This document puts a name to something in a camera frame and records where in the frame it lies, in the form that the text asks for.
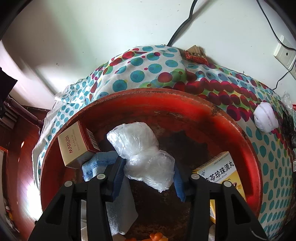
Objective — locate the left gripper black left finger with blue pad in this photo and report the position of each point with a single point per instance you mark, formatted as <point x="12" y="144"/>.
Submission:
<point x="61" y="220"/>

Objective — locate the orange yellow medicine box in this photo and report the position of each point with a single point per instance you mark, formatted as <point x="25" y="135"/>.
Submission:
<point x="221" y="168"/>

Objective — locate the white towel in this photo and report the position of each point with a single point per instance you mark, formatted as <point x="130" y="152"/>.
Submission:
<point x="121" y="213"/>

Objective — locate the light blue cloth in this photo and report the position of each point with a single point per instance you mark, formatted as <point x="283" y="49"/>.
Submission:
<point x="98" y="164"/>

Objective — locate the orange rubber chick toy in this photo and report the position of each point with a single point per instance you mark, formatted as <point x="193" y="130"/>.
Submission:
<point x="152" y="237"/>

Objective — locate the red cream Marubi box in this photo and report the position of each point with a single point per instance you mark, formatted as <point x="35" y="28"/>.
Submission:
<point x="77" y="145"/>

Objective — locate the round red rusty tray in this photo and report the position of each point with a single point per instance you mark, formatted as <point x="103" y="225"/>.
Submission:
<point x="189" y="128"/>

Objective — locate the white rolled sock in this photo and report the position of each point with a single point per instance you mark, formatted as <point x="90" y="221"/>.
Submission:
<point x="264" y="118"/>

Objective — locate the black plastic bag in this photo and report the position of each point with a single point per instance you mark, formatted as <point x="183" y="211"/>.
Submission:
<point x="289" y="129"/>

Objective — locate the small clear plastic bag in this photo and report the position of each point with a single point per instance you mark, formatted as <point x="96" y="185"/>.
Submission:
<point x="287" y="102"/>

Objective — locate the black hanging clothes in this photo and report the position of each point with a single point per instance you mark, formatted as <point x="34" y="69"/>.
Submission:
<point x="6" y="85"/>

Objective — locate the polka dot bed sheet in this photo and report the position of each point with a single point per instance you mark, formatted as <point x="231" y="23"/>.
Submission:
<point x="160" y="66"/>

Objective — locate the red snack wrapper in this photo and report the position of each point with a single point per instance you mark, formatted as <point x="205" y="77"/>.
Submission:
<point x="196" y="55"/>

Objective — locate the white wall socket plate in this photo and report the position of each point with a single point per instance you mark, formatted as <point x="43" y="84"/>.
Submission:
<point x="285" y="55"/>

